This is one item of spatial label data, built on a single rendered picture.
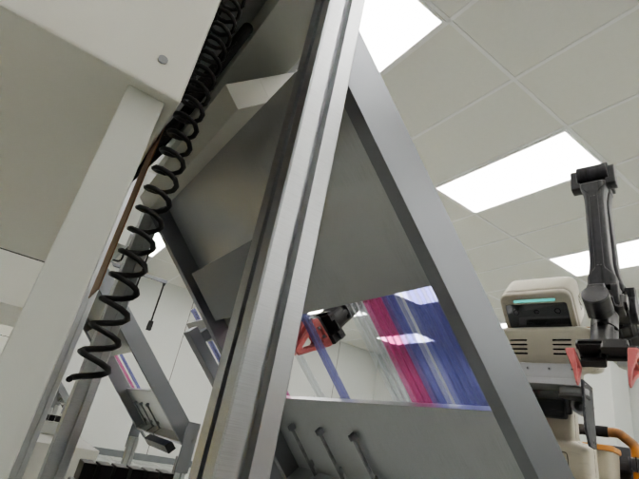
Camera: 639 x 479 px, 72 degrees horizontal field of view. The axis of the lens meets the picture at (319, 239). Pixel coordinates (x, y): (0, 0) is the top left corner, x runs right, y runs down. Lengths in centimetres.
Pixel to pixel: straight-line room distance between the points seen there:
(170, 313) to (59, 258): 851
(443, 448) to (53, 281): 59
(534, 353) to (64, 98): 139
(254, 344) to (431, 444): 50
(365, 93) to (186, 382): 849
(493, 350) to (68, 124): 51
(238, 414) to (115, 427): 831
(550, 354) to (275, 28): 120
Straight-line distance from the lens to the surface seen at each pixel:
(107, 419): 858
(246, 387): 31
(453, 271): 53
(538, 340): 155
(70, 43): 40
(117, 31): 41
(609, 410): 747
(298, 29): 72
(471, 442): 71
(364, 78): 54
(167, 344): 878
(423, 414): 73
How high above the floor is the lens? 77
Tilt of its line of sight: 24 degrees up
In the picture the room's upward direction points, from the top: 11 degrees clockwise
